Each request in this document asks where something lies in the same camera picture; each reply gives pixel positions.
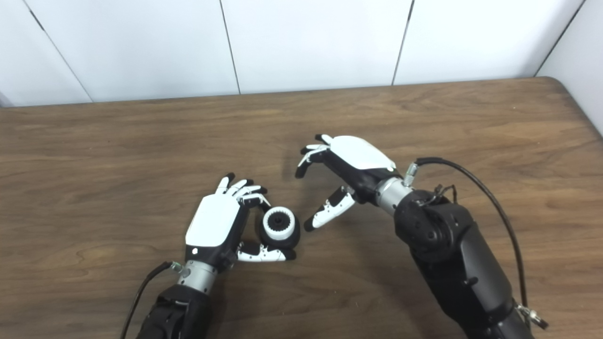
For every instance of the round black plastic part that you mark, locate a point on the round black plastic part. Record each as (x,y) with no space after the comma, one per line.
(292,238)

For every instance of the white and black left hand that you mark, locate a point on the white and black left hand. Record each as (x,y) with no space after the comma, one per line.
(212,221)

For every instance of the white and black right hand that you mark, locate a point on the white and black right hand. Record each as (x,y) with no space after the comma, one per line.
(360,153)

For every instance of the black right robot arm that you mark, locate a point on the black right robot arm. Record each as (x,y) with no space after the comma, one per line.
(452,245)

